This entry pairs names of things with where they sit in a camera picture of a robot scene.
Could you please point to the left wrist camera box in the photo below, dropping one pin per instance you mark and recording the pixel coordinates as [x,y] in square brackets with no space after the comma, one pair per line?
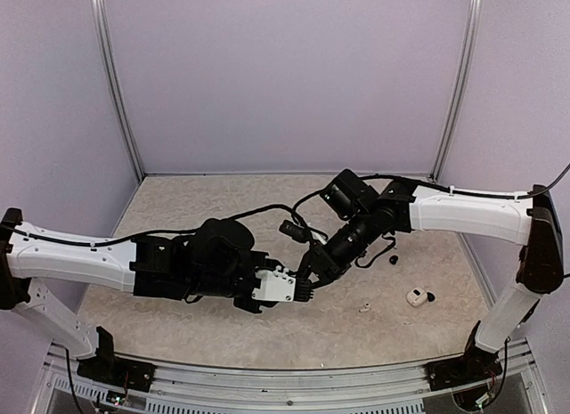
[303,291]

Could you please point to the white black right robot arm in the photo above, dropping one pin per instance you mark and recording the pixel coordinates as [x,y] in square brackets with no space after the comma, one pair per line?
[527,219]

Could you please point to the white stem earbud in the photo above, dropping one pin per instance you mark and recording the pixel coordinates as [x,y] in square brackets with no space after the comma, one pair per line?
[366,307]

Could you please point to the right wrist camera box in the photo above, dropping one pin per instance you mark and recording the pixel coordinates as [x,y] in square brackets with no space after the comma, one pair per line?
[296,232]

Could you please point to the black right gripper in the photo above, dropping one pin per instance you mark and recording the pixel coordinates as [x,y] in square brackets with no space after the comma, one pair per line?
[326,267]

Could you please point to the right aluminium frame post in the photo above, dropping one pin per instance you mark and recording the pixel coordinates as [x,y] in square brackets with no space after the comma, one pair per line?
[468,47]

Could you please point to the white earbud charging case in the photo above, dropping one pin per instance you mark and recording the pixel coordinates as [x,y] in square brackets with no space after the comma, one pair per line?
[416,297]

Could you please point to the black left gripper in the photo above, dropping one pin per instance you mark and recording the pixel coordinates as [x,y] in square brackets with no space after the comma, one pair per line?
[270,264]

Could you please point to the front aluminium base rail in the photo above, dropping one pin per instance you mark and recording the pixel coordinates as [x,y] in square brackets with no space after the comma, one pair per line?
[185,388]

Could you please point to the left aluminium frame post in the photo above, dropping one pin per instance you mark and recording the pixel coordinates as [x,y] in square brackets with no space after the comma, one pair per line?
[102,29]

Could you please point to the aluminium frame post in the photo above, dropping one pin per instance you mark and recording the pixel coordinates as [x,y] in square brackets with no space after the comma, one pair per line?
[102,29]
[468,47]

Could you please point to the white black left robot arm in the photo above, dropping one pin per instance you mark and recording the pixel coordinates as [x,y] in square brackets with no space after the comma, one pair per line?
[216,259]

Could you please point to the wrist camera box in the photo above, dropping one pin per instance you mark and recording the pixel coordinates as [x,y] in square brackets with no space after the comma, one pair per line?
[303,291]
[296,232]

